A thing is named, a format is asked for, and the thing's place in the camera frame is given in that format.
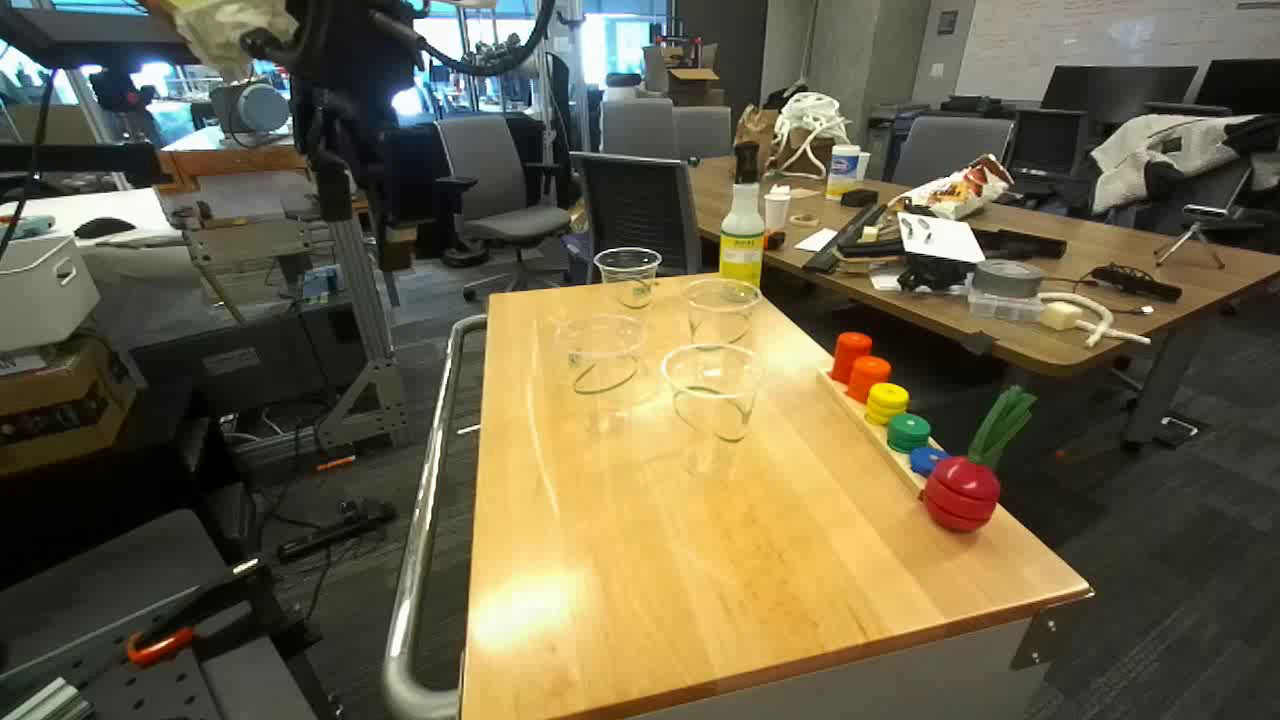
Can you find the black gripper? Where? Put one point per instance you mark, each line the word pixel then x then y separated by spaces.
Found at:
pixel 340 67

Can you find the clear plastic cup green print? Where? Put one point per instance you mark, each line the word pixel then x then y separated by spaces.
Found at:
pixel 711 402
pixel 722 315
pixel 625 266
pixel 600 349

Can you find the grey cylindrical device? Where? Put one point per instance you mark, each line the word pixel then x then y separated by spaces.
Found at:
pixel 255 106

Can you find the grey office chair with armrests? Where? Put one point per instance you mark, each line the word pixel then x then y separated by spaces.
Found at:
pixel 486 166

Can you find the black computer mouse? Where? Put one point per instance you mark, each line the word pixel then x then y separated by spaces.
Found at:
pixel 106 226

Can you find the dark mesh office chair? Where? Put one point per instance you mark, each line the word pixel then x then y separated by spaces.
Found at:
pixel 640 204

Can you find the white plastic box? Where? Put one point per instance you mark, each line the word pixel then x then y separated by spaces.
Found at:
pixel 41 286

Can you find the brown cardboard box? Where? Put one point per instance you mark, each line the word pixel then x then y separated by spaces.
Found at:
pixel 63 402

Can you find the yellow liquid spray bottle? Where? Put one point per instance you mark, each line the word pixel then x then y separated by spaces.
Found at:
pixel 740 242

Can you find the black power strip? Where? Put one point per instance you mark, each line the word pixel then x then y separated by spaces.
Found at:
pixel 332 526

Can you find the white wipes canister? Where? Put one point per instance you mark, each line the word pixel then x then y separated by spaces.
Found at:
pixel 847 166

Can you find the long black keyboard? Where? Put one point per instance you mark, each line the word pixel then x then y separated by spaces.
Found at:
pixel 843 242

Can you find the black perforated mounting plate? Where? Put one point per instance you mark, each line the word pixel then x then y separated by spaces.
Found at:
pixel 122 587

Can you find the red-orange toy peg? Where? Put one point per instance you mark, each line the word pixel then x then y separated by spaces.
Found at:
pixel 848 355

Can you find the orange toy peg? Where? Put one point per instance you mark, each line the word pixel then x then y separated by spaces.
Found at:
pixel 868 377

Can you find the white printed paper sheet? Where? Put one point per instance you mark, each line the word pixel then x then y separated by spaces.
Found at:
pixel 942 238

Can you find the snack chips bag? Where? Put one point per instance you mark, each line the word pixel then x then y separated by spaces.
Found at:
pixel 953 186

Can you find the yellow toy peg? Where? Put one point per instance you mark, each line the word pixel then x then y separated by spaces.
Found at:
pixel 886 402

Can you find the green toy peg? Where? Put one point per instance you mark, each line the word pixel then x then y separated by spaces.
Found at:
pixel 908 430

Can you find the grey round container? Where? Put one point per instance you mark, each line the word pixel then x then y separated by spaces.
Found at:
pixel 1004 286

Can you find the flat black device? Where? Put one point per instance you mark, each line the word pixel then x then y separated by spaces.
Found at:
pixel 1020 244

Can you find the blue toy peg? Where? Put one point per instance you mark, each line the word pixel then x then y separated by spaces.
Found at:
pixel 927 463

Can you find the small black monitor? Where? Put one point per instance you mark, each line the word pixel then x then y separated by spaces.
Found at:
pixel 1051 143

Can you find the red toy with green stalks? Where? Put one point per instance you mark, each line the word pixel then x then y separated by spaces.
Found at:
pixel 960 493

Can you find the black computer monitor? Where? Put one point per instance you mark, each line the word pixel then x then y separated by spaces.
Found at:
pixel 1242 82
pixel 1122 84

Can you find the grey tool cart cabinet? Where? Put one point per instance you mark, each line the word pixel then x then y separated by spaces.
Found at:
pixel 867 675

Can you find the black remote control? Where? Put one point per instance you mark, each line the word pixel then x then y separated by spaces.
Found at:
pixel 1132 282

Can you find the white cloth over chair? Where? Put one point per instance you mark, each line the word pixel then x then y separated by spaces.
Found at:
pixel 1161 153

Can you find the wooden office desk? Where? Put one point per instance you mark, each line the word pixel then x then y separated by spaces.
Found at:
pixel 1172 274

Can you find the grey metal stand frame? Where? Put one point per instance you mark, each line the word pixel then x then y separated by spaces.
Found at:
pixel 361 305

